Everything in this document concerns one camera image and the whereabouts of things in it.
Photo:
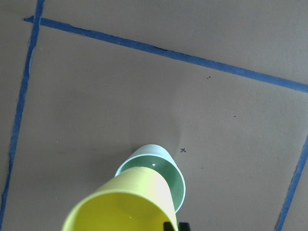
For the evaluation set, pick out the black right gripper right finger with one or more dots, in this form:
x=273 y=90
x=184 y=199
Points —
x=184 y=226

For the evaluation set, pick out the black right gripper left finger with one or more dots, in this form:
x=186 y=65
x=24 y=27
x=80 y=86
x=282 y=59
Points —
x=167 y=226

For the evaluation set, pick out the yellow plastic cup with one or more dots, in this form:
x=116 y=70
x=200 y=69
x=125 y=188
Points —
x=138 y=199

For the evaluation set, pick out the light green plastic cup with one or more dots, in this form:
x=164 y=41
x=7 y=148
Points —
x=158 y=158

